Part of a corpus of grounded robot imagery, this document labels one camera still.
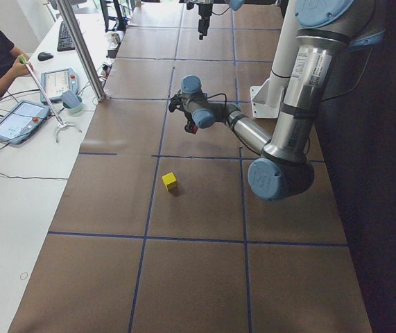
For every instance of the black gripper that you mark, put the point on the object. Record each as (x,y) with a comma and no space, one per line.
(204,12)
(190,124)

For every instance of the yellow cube block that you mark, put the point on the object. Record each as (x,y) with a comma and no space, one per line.
(170,181)

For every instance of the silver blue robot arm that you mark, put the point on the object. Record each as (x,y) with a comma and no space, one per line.
(232,4)
(312,35)

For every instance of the metal cup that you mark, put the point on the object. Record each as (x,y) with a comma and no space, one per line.
(115,37)

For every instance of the reacher grabber stick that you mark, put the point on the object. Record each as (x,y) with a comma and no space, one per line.
(62,125)

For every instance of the black keyboard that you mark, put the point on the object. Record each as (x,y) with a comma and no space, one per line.
(65,42)

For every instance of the far teach pendant tablet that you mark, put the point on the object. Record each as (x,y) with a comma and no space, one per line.
(57,82)

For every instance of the teach pendant tablet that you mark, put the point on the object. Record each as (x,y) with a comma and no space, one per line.
(57,82)
(22,121)

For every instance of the black computer mouse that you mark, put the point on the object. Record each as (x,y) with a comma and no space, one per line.
(43,56)

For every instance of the near teach pendant tablet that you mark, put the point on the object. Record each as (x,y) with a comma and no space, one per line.
(22,121)

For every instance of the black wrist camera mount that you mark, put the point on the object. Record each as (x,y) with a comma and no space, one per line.
(176,103)

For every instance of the white camera pole mount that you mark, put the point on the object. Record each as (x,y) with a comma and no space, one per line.
(267,100)

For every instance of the aluminium frame post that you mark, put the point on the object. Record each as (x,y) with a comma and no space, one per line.
(69,18)

